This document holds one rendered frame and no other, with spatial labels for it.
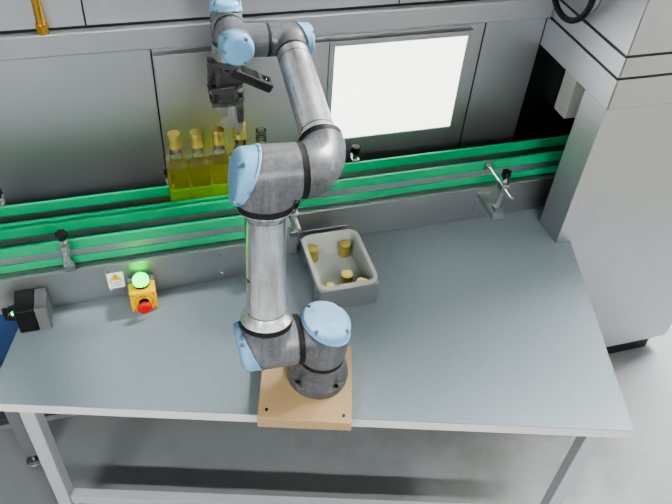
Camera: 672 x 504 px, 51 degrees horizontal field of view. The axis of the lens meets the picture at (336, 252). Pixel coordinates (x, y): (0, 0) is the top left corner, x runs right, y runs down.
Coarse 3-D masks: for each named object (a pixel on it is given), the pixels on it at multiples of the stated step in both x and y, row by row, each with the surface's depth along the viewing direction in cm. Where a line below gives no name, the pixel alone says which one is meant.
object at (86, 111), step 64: (0, 0) 164; (64, 0) 168; (128, 0) 173; (192, 0) 177; (256, 0) 182; (320, 0) 187; (384, 0) 192; (448, 0) 198; (512, 0) 201; (0, 64) 174; (64, 64) 179; (128, 64) 184; (512, 64) 219; (0, 128) 186; (64, 128) 191; (128, 128) 196; (512, 128) 237; (64, 192) 205
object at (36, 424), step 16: (32, 416) 181; (32, 432) 186; (48, 432) 191; (48, 448) 192; (576, 448) 191; (592, 448) 189; (48, 464) 198; (576, 464) 195; (64, 480) 206; (560, 480) 202; (64, 496) 210; (80, 496) 212; (96, 496) 212; (112, 496) 213; (128, 496) 213; (144, 496) 213; (160, 496) 213; (176, 496) 214; (192, 496) 214; (208, 496) 214; (224, 496) 215; (240, 496) 215; (256, 496) 215; (272, 496) 216; (288, 496) 216; (544, 496) 214; (560, 496) 207
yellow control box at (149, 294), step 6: (132, 276) 193; (150, 276) 193; (150, 282) 192; (132, 288) 190; (150, 288) 190; (132, 294) 188; (138, 294) 189; (144, 294) 189; (150, 294) 190; (156, 294) 191; (132, 300) 190; (138, 300) 190; (144, 300) 190; (150, 300) 191; (156, 300) 192; (132, 306) 191; (156, 306) 194
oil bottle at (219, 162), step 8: (224, 152) 191; (216, 160) 191; (224, 160) 191; (216, 168) 192; (224, 168) 193; (216, 176) 194; (224, 176) 195; (216, 184) 196; (224, 184) 197; (216, 192) 198; (224, 192) 198
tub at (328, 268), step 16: (304, 240) 205; (320, 240) 208; (336, 240) 210; (352, 240) 211; (320, 256) 211; (336, 256) 211; (352, 256) 212; (368, 256) 202; (320, 272) 206; (336, 272) 206; (352, 272) 207; (368, 272) 200; (320, 288) 192; (336, 288) 192
